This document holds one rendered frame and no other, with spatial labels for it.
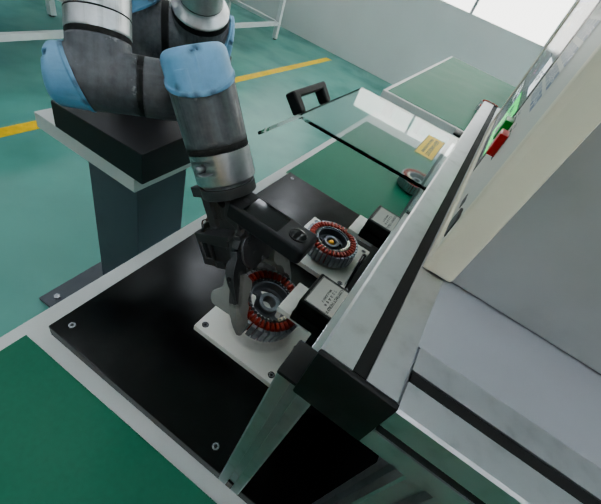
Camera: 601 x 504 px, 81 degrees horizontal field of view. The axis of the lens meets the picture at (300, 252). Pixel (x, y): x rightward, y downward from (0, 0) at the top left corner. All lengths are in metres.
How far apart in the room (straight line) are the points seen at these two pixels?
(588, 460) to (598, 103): 0.17
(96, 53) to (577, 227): 0.50
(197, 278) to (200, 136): 0.29
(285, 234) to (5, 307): 1.31
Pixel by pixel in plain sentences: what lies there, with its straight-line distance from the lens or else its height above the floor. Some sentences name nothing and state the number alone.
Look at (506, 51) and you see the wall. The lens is 5.06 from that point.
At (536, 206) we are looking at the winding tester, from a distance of 0.23.
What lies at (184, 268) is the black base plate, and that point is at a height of 0.77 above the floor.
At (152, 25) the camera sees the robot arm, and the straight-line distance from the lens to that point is 0.90.
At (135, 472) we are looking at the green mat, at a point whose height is 0.75.
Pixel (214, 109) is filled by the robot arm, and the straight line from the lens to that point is 0.42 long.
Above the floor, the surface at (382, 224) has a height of 0.92.
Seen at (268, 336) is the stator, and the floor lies 0.83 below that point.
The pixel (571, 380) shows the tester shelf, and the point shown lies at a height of 1.11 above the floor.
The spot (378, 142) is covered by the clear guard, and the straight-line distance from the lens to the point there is 0.54.
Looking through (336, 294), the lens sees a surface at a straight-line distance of 0.48.
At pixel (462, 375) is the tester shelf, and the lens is 0.22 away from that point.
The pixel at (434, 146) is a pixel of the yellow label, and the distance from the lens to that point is 0.62.
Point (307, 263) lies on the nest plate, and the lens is 0.70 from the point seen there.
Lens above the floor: 1.26
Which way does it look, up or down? 42 degrees down
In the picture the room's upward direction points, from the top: 23 degrees clockwise
